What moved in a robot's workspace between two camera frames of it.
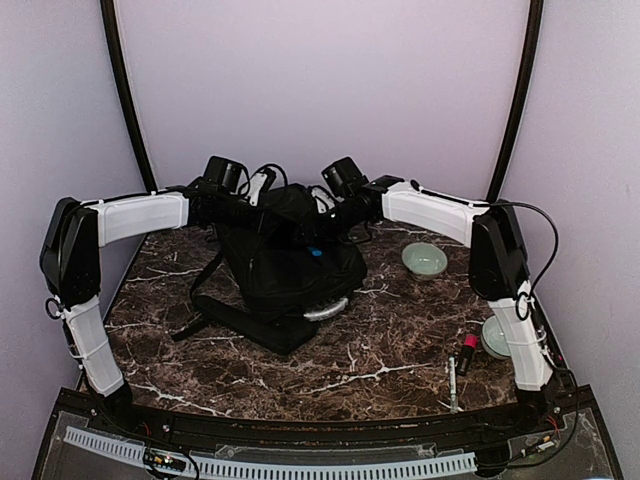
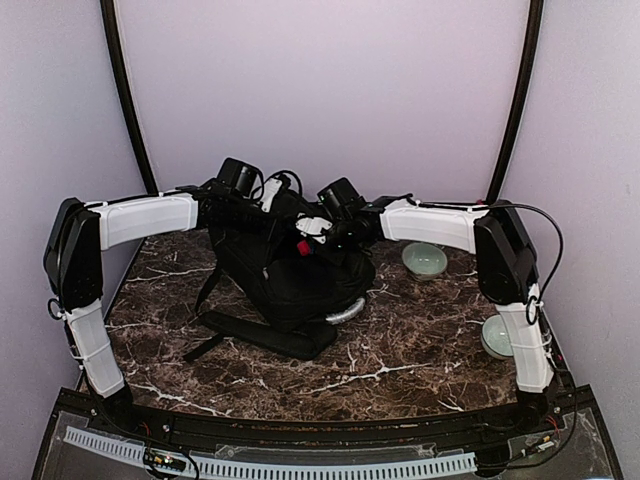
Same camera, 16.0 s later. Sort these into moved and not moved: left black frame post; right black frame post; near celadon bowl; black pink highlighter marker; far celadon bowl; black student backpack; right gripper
Moved: black pink highlighter marker; black student backpack; right gripper
Not moved: far celadon bowl; left black frame post; near celadon bowl; right black frame post
